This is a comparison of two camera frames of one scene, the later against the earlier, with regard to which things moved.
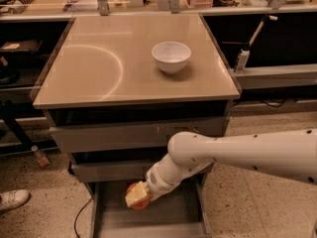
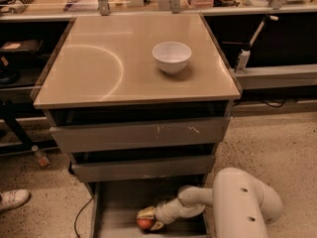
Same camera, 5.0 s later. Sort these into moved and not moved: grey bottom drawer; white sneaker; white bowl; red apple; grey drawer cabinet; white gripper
Moved: red apple; white gripper
Not moved: white bowl; grey drawer cabinet; white sneaker; grey bottom drawer
